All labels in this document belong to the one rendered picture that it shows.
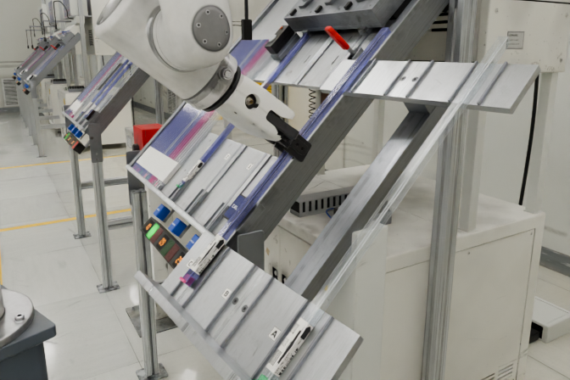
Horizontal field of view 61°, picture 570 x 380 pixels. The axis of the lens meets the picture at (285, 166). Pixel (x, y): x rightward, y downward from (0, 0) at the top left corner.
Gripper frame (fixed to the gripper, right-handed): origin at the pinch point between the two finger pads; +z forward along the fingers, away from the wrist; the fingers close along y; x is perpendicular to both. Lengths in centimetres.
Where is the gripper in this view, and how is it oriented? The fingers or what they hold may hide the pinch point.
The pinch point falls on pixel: (293, 145)
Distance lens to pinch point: 73.4
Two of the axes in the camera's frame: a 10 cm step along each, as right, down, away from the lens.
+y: -5.7, -1.9, 8.0
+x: -5.0, 8.5, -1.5
